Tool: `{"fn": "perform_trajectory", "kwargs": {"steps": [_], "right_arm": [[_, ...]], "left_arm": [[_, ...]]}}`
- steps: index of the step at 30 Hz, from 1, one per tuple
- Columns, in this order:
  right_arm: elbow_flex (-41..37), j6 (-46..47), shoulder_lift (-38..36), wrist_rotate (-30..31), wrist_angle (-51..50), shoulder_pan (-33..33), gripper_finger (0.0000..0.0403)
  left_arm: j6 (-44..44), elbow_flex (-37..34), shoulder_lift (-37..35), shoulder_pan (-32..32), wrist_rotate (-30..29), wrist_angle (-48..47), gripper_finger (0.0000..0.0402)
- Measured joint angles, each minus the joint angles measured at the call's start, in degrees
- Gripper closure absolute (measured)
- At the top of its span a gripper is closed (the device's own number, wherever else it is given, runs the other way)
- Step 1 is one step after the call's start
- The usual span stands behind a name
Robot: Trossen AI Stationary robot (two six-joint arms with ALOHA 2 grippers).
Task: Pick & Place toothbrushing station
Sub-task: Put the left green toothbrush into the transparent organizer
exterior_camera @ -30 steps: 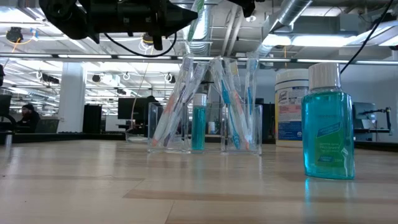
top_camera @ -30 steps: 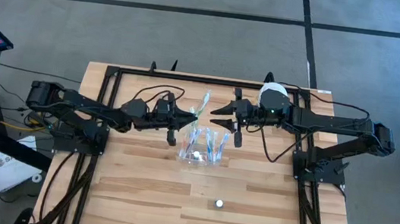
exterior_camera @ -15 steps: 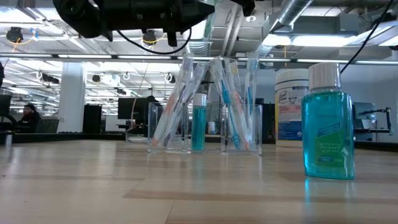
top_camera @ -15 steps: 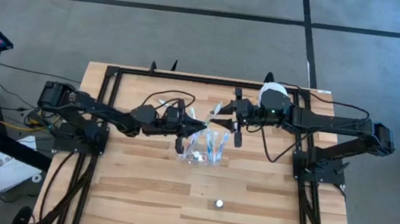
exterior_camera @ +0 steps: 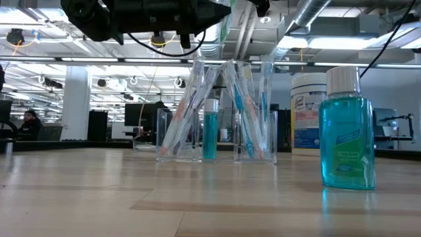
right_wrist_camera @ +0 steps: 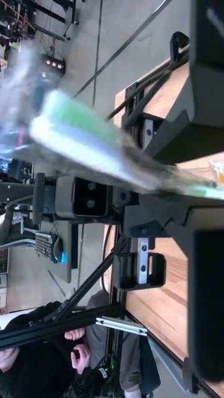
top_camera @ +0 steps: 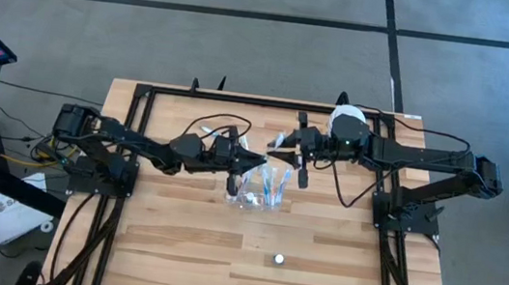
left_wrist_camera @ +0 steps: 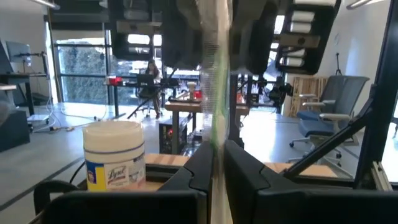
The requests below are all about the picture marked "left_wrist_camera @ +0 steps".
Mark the black laptop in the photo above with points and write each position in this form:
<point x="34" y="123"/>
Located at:
<point x="145" y="79"/>

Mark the white Lysol wipes canister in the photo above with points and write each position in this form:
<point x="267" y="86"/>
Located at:
<point x="113" y="140"/>

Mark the silver aluminium bracket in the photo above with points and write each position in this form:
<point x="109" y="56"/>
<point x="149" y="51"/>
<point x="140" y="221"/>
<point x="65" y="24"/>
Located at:
<point x="381" y="177"/>

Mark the black computer tower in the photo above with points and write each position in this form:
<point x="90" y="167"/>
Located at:
<point x="169" y="137"/>

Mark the grey blue office chair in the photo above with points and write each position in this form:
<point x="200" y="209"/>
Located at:
<point x="345" y="93"/>

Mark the grey monitor on stand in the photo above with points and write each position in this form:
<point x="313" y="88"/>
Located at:
<point x="18" y="51"/>

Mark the person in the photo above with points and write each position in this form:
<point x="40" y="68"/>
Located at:
<point x="151" y="70"/>

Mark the wooden pallet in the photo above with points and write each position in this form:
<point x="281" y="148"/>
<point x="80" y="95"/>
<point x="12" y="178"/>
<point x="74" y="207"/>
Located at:
<point x="306" y="90"/>

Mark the black office desk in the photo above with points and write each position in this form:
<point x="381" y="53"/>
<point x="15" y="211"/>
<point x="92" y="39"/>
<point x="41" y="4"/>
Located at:
<point x="130" y="84"/>

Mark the wooden work table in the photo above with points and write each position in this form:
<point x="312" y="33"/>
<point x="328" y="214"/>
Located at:
<point x="183" y="107"/>

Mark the red object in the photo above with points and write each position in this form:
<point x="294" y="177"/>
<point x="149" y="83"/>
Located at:
<point x="115" y="80"/>

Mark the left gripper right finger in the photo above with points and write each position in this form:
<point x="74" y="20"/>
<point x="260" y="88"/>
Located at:
<point x="295" y="208"/>

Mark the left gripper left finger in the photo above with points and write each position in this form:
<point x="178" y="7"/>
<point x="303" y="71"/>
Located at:
<point x="140" y="208"/>

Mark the dark grey box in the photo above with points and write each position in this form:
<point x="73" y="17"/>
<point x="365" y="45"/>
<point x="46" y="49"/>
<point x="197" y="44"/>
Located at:
<point x="14" y="130"/>

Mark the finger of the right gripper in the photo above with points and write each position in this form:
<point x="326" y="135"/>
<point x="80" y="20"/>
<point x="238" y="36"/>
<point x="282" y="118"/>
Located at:
<point x="255" y="37"/>
<point x="182" y="34"/>

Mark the white paper cup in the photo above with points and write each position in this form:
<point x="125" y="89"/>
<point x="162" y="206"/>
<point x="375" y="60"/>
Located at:
<point x="191" y="88"/>

